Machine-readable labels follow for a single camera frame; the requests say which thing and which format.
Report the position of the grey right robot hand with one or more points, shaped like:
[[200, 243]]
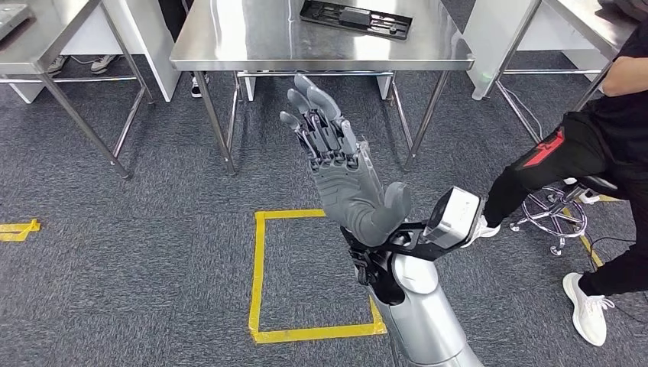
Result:
[[349, 192]]

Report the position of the black plastic panel part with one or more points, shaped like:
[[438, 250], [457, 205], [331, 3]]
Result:
[[324, 12]]

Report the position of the stainless steel workbench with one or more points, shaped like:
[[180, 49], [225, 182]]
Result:
[[582, 15], [50, 30], [253, 35]]

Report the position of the yellow floor tape rectangle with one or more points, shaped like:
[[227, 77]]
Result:
[[258, 278]]

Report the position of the white side table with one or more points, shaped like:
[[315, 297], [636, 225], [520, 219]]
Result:
[[486, 35], [152, 50]]

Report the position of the person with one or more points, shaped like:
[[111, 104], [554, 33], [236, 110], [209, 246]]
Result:
[[104, 63], [557, 157], [174, 20]]

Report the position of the chrome base swivel stool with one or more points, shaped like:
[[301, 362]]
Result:
[[557, 234]]

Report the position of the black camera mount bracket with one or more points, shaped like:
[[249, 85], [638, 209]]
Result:
[[405, 244]]

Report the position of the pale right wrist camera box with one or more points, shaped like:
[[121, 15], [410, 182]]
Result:
[[453, 218]]

